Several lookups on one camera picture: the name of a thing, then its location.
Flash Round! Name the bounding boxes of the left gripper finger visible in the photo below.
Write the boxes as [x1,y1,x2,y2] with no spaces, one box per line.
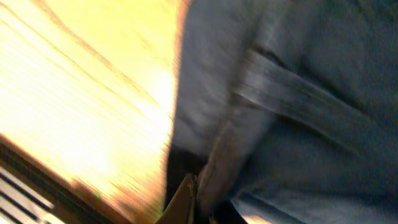
[155,174,197,224]

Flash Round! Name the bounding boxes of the navy blue shorts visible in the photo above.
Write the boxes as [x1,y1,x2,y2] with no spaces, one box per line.
[164,0,397,223]

